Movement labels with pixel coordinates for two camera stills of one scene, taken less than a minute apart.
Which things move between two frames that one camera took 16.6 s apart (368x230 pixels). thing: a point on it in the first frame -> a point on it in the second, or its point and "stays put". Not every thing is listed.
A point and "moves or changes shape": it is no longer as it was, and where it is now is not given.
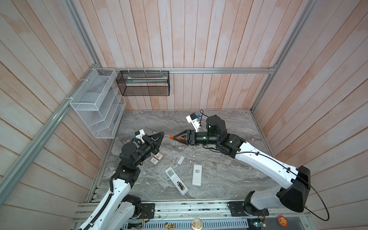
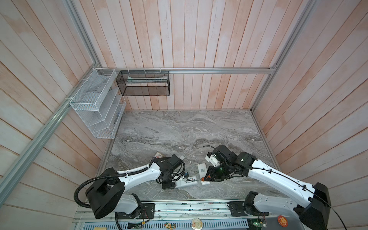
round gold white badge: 197,223 stays put
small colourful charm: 170,226 stays put
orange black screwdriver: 175,137 -> 203,179
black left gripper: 150,140 -> 170,186
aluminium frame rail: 188,70 stays put
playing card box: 156,159 stays put
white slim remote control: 175,179 moves or changes shape
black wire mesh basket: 144,83 stays put
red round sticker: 282,221 stays put
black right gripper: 191,137 -> 212,176
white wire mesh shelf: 98,104 stays put
